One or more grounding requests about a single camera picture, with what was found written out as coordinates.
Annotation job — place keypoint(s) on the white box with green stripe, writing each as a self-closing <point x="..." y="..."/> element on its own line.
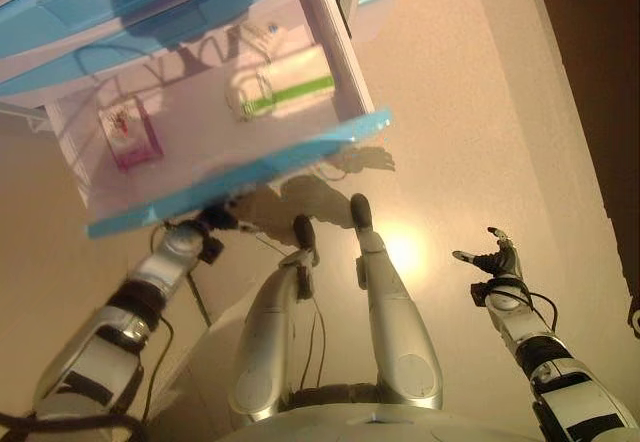
<point x="300" y="87"/>

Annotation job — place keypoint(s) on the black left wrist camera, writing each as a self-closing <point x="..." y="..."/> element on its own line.
<point x="211" y="250"/>

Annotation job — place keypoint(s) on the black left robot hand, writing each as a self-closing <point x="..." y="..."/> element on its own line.
<point x="220" y="218"/>

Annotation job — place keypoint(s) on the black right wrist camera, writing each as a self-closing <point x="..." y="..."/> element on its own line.
<point x="480" y="294"/>

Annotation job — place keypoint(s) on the blue and white cart drawer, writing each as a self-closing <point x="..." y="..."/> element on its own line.
<point x="310" y="139"/>
<point x="50" y="69"/>
<point x="75" y="7"/>

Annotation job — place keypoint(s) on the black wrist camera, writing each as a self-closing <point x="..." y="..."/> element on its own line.
<point x="211" y="250"/>
<point x="480" y="294"/>

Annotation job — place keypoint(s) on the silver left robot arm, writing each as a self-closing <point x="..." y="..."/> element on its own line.
<point x="160" y="257"/>

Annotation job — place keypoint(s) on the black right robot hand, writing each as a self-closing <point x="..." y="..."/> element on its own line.
<point x="507" y="262"/>

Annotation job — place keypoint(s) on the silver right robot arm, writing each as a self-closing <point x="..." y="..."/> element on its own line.
<point x="575" y="402"/>

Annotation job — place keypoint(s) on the white bed caster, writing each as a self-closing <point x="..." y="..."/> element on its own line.
<point x="635" y="319"/>

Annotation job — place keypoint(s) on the pink and white medicine box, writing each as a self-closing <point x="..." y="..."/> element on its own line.
<point x="132" y="157"/>

